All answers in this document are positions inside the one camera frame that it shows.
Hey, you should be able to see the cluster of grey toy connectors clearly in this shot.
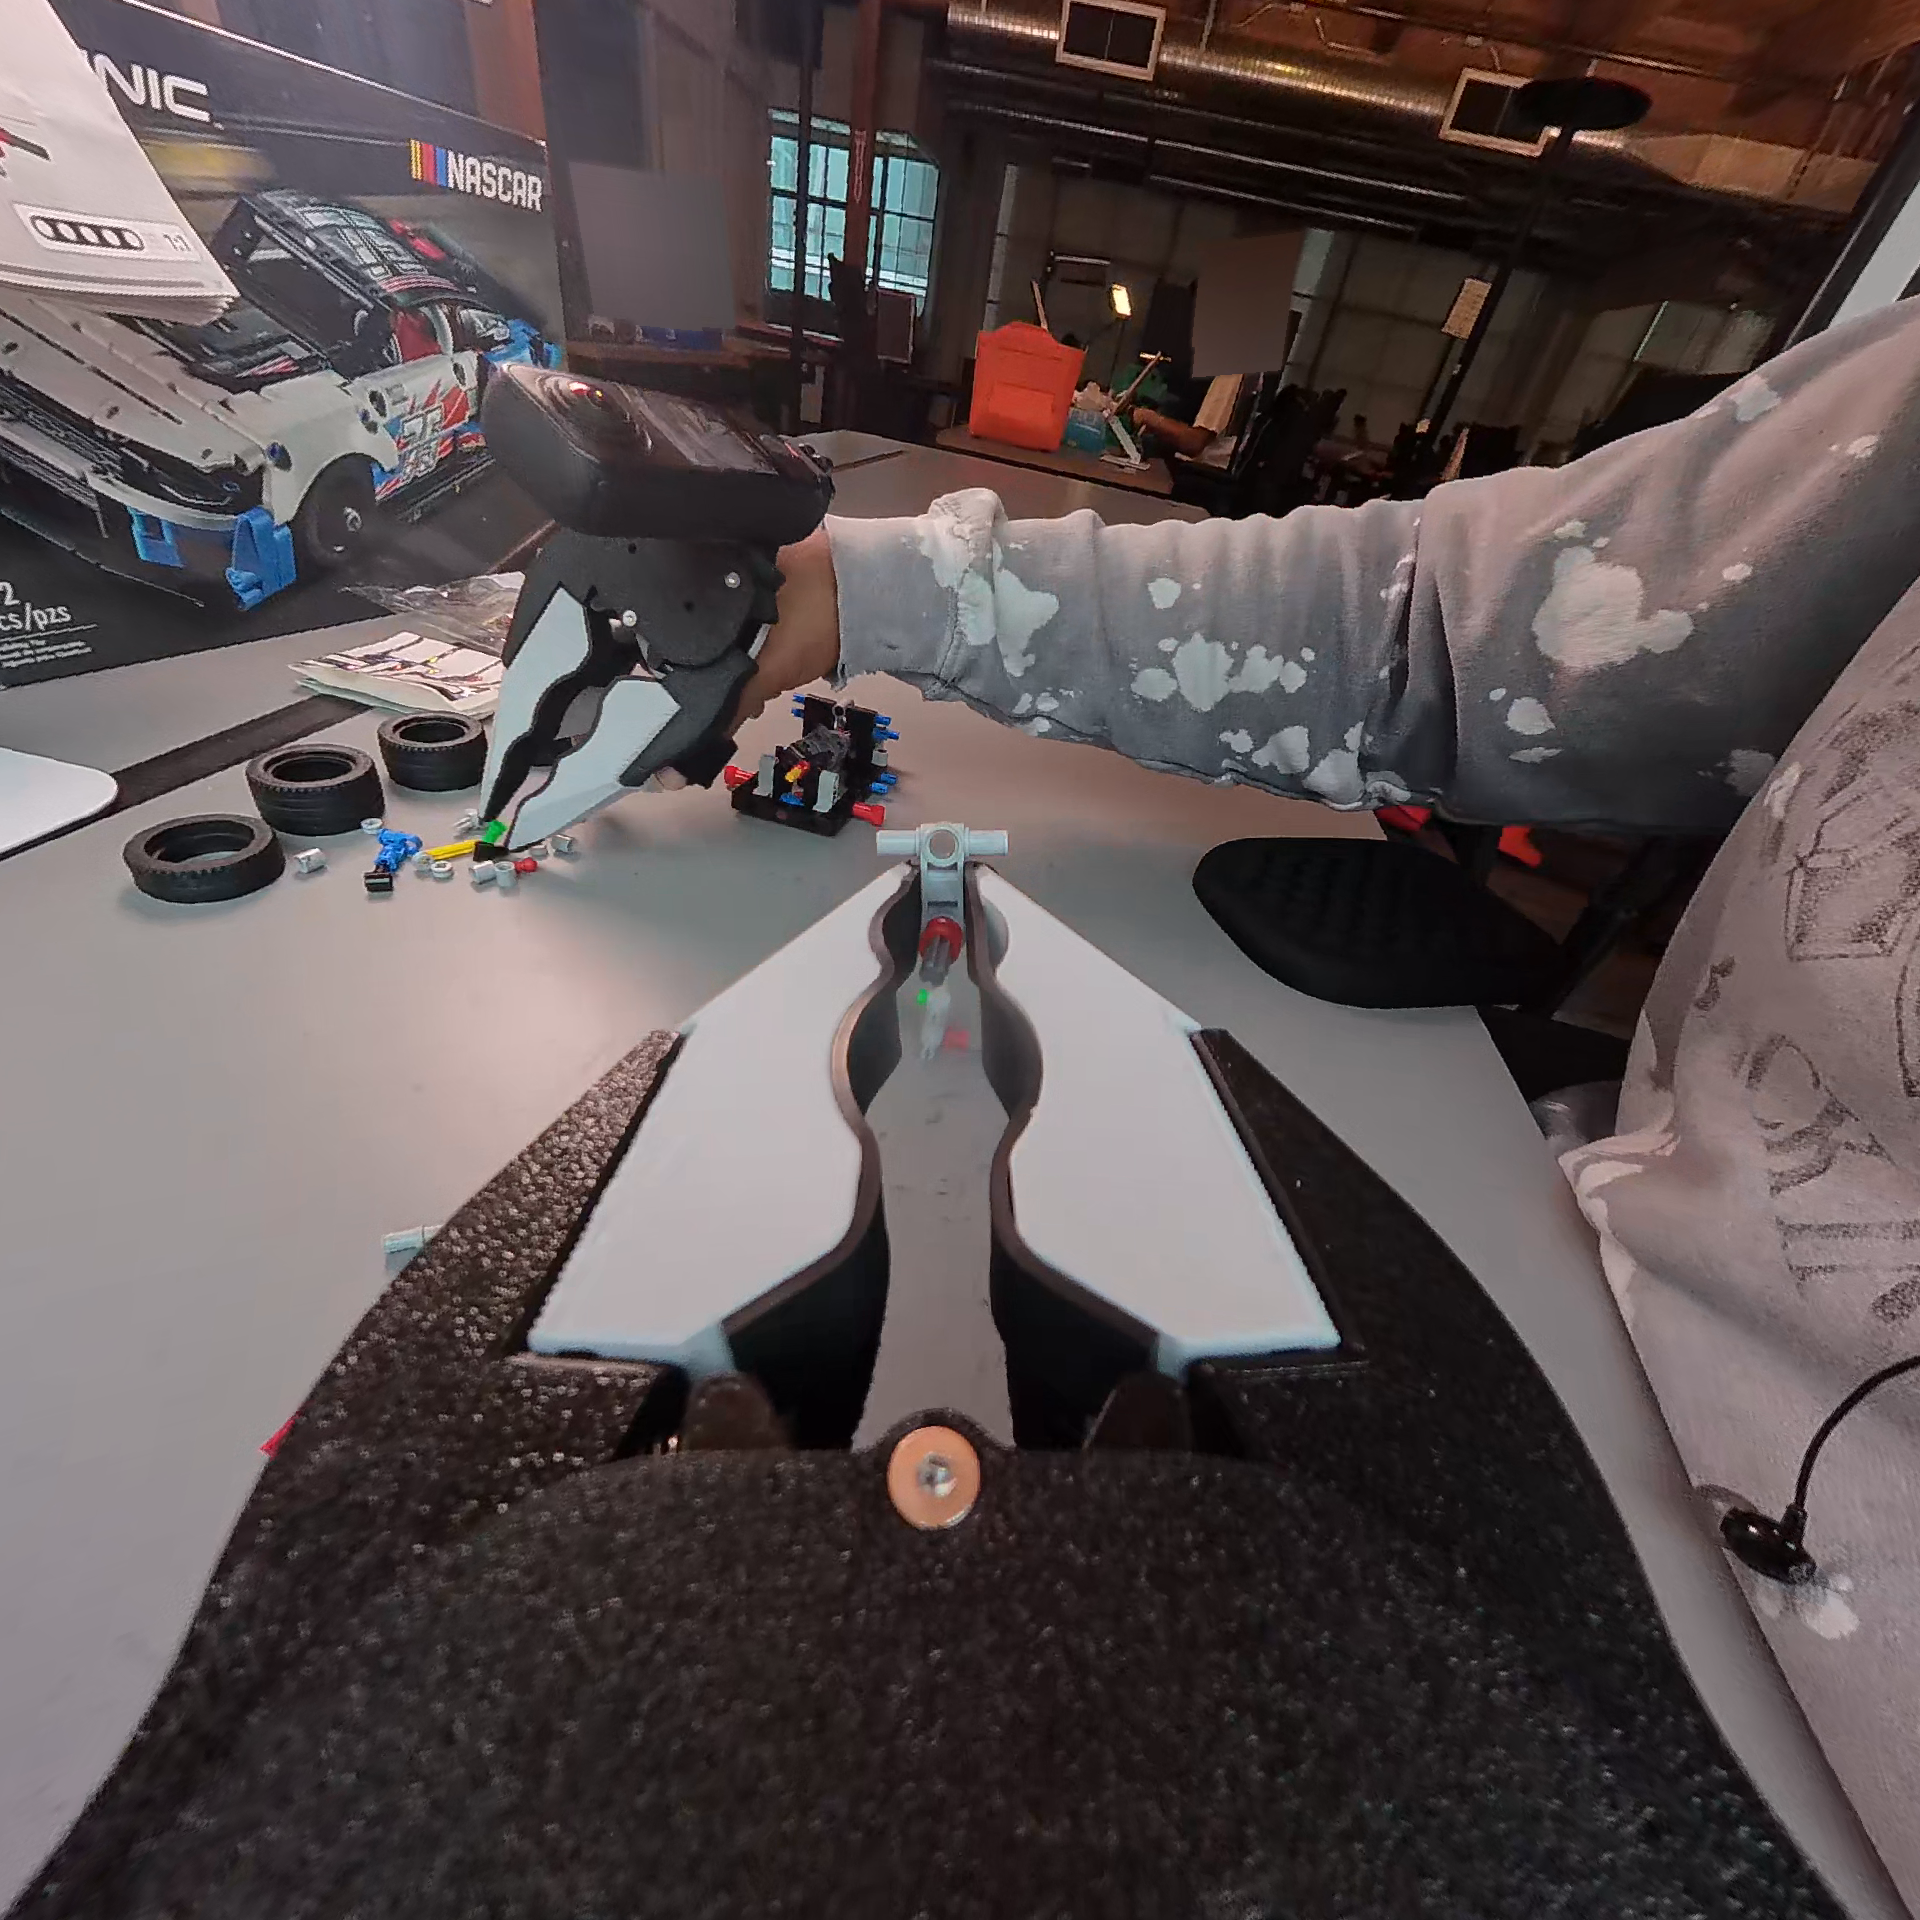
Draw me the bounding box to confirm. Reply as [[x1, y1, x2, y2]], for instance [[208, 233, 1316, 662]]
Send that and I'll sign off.
[[292, 817, 584, 897]]

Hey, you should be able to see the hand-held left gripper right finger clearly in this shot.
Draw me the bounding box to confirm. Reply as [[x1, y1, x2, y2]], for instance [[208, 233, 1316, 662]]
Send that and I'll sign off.
[[967, 865, 1343, 1378]]

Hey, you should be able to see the pile of small toy pins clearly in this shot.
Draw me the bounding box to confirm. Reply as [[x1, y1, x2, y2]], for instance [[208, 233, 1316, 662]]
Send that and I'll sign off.
[[261, 1222, 437, 1460]]

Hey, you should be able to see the person's right hand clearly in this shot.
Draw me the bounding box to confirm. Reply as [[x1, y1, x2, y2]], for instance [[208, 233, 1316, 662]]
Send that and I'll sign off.
[[658, 527, 847, 792]]

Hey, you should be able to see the grey desk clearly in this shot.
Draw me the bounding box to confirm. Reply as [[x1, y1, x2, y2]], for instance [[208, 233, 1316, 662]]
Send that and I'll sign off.
[[0, 661, 1802, 1879]]

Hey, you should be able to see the person's grey patterned hoodie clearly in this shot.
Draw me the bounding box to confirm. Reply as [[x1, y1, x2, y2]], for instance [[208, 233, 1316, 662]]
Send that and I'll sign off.
[[1560, 602, 1920, 1920]]

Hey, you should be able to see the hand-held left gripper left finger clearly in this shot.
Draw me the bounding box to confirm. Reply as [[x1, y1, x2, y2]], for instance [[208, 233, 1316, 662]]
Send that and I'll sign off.
[[527, 870, 919, 1375]]

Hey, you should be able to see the orange bin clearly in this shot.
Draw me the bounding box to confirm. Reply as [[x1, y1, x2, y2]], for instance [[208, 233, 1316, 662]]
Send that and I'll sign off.
[[972, 323, 1090, 444]]

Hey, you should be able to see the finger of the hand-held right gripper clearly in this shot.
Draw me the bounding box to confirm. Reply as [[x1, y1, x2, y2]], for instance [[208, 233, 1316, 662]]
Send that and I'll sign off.
[[501, 676, 692, 847], [476, 586, 602, 828]]

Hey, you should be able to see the toy car set box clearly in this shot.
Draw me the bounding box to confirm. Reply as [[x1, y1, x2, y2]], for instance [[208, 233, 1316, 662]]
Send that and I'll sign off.
[[0, 0, 571, 693]]

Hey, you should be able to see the sticker sheet booklet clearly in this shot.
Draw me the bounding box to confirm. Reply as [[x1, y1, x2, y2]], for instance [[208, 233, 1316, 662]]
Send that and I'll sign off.
[[292, 631, 505, 720]]

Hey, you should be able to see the silver ceiling duct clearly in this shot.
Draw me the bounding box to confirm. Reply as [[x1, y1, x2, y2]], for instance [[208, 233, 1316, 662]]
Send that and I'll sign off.
[[943, 0, 1861, 155]]

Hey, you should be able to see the black round pole lamp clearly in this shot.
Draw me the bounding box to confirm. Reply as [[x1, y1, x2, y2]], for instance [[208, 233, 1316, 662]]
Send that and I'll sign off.
[[1485, 75, 1657, 299]]

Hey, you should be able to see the window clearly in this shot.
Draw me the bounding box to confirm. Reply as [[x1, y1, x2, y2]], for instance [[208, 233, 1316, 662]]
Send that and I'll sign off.
[[763, 109, 943, 316]]

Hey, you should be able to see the black toy frame assembly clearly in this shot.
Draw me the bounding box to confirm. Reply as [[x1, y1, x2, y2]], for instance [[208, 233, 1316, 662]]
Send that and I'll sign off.
[[724, 693, 906, 844]]

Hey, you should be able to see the book stand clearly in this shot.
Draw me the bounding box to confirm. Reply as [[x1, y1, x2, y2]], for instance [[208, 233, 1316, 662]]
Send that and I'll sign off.
[[0, 749, 117, 859]]

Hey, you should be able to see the black chair armrest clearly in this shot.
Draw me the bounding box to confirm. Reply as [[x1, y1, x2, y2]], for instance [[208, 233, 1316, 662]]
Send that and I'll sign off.
[[1191, 832, 1578, 1012]]

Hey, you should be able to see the instruction manual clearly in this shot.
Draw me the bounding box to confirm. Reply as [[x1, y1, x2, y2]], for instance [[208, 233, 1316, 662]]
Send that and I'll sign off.
[[0, 0, 246, 323]]

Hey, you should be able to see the framed black-white marker sign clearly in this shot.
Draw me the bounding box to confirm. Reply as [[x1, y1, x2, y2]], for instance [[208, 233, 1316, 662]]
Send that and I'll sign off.
[[1784, 135, 1920, 348]]

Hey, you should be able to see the neighbouring grey table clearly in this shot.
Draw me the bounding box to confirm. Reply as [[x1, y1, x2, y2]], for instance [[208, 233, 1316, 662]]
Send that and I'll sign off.
[[345, 429, 1217, 610]]

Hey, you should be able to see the black lapel microphone cable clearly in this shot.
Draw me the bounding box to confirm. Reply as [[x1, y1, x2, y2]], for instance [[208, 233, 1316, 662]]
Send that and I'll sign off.
[[1719, 1358, 1920, 1586]]

